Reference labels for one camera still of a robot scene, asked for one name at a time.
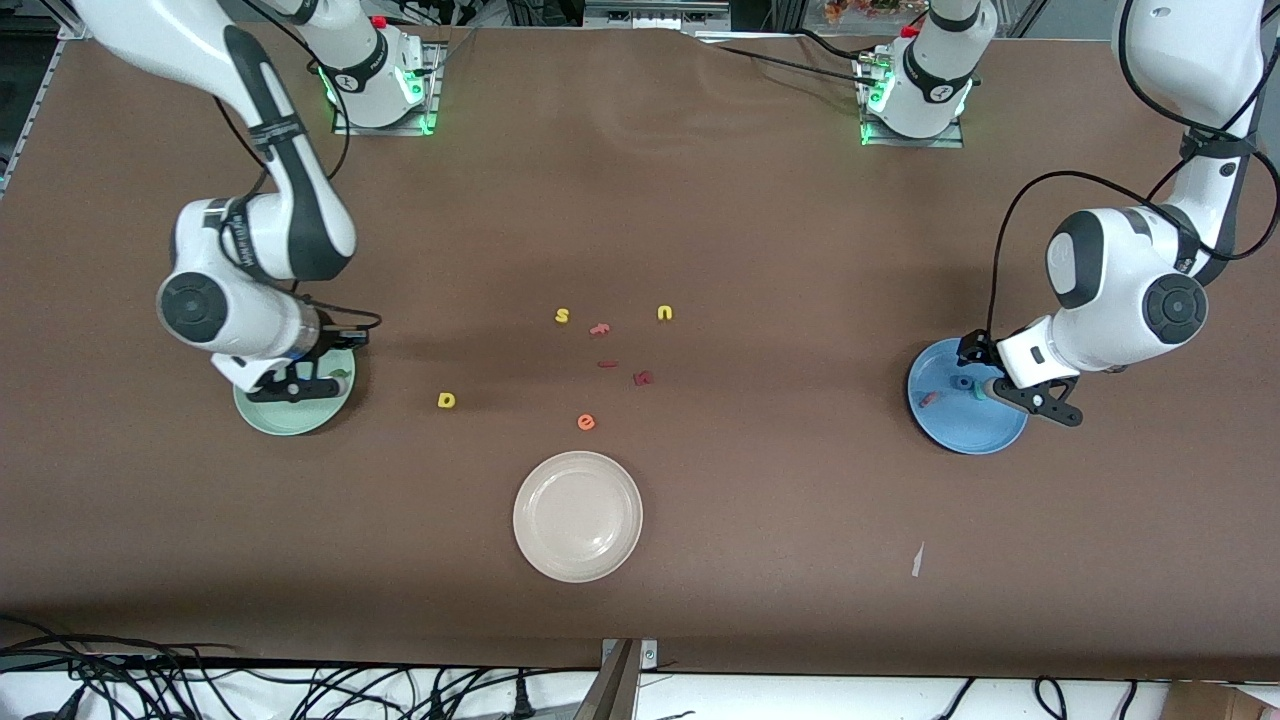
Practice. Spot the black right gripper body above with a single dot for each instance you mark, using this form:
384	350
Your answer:
327	343

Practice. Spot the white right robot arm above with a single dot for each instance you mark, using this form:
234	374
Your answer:
150	30

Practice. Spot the blue round plate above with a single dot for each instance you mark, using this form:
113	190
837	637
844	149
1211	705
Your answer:
950	430

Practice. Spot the pale green round plate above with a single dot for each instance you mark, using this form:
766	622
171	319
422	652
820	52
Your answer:
290	418

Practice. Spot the white paper scrap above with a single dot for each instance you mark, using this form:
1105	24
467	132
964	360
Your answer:
917	562

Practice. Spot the beige round plate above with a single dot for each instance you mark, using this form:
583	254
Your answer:
577	517

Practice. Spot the brown table cover sheet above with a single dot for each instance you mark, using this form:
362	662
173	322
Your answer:
640	200

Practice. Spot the orange artificial flowers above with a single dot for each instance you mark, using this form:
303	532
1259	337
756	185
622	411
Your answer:
860	8

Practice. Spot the brown cardboard box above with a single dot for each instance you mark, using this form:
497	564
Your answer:
1220	703

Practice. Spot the dark metal bar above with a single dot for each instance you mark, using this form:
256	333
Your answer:
608	690

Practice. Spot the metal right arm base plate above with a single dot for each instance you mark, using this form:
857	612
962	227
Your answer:
385	131

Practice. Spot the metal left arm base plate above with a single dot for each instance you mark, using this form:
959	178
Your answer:
910	143

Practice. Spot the silver corner bracket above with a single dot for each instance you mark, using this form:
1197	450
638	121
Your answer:
65	30

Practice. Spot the grey metal bracket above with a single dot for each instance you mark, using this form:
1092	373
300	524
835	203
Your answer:
648	655

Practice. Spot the grey aluminium frame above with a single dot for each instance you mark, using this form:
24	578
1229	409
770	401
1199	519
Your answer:
655	14

